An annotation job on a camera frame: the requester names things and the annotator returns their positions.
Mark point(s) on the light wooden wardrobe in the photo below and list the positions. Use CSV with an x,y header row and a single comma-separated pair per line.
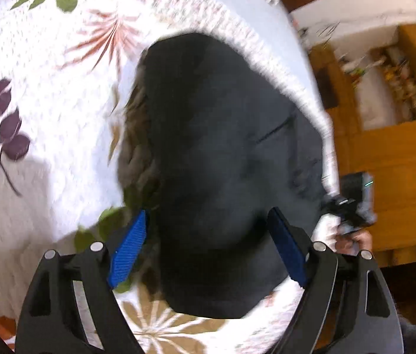
x,y
396,162

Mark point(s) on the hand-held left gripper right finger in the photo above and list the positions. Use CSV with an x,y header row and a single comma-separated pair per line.
x,y
289,247

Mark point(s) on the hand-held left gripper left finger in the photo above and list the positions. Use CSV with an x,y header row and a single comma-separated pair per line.
x,y
130,247

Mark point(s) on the person's right hand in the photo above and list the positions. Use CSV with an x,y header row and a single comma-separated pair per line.
x,y
351,244

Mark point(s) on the black pants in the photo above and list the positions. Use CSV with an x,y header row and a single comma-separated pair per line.
x,y
211,155

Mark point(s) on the wooden wall shelf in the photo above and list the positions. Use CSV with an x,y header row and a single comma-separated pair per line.
x,y
403,81

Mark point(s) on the floral quilted mattress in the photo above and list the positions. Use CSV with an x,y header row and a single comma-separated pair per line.
x,y
45,81

